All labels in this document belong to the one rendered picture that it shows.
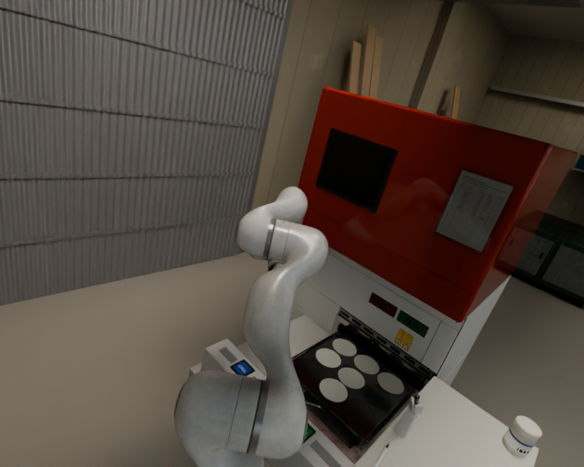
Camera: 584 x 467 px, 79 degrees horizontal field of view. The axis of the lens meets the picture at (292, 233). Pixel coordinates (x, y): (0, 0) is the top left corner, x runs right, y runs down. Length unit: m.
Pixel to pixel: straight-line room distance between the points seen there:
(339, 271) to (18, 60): 2.05
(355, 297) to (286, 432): 0.95
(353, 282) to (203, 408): 1.00
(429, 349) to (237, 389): 0.93
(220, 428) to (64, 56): 2.32
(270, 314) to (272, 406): 0.17
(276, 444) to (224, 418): 0.10
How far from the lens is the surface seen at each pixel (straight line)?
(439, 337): 1.43
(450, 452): 1.28
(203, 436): 0.69
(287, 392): 0.68
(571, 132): 7.91
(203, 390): 0.67
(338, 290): 1.58
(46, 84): 2.64
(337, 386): 1.35
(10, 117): 2.64
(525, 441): 1.38
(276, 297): 0.74
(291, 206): 0.92
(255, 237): 0.83
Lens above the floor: 1.81
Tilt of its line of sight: 23 degrees down
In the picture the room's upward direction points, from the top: 15 degrees clockwise
